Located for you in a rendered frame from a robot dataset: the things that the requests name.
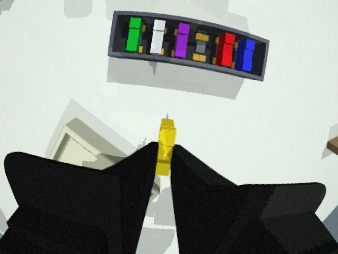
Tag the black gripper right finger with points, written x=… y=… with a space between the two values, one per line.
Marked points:
x=211 y=211

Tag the brown block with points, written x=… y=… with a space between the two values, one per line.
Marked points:
x=333 y=145

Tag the purple fuse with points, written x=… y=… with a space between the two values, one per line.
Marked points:
x=182 y=40

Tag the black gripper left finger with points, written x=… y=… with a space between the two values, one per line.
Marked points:
x=114 y=199

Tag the beige rectangular tray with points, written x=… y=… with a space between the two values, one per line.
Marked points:
x=79 y=145

